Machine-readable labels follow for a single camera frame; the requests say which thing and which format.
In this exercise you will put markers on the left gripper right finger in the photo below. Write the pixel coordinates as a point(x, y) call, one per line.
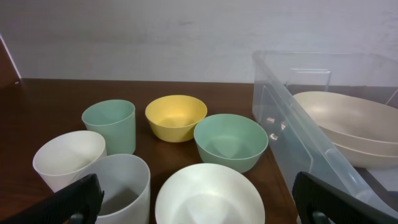
point(319, 202)

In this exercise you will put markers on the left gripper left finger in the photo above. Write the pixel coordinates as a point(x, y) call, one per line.
point(79, 202)

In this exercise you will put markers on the cream plate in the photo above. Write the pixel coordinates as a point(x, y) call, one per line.
point(367, 160)

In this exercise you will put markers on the beige bowl plate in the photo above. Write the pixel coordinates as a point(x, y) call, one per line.
point(352, 122)

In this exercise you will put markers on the cream cup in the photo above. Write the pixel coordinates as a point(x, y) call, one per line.
point(62, 158)

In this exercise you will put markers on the grey cup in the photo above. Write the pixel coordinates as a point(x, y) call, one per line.
point(125, 180)

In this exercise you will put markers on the white label in bin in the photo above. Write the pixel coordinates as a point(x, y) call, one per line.
point(388, 178)

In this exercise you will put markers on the green cup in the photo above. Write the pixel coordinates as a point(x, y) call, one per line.
point(115, 120)

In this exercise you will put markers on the white small bowl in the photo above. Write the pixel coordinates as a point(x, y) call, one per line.
point(208, 193)

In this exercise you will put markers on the green small bowl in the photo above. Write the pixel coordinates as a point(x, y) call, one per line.
point(230, 140)

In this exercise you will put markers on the yellow small bowl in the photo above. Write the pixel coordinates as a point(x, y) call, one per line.
point(173, 118)

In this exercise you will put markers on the clear plastic storage bin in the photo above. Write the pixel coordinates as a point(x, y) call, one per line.
point(296, 141)

